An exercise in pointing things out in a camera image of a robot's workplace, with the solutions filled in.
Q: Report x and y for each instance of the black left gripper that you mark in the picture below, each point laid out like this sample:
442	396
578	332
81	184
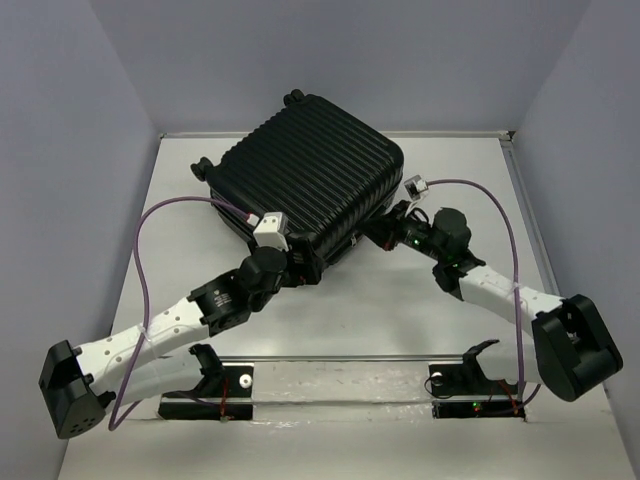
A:
308	272

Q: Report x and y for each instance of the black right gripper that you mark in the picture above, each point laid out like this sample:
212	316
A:
387	236

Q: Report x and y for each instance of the black hard-shell suitcase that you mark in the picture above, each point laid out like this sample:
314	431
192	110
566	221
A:
325	169

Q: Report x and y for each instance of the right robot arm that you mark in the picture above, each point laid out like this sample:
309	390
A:
561	343

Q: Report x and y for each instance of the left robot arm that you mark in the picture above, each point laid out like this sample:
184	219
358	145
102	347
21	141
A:
83	384

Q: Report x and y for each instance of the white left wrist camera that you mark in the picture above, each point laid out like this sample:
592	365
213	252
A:
271	231

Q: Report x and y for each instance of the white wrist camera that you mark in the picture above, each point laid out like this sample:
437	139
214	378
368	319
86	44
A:
417	189
271	231

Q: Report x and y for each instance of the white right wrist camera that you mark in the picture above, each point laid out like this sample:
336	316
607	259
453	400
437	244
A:
417	189

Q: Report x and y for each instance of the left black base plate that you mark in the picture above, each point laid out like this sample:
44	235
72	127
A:
228	400

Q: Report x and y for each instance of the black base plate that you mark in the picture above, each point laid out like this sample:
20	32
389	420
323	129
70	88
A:
459	392
228	400

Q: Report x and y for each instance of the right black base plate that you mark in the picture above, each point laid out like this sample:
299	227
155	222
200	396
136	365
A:
459	392

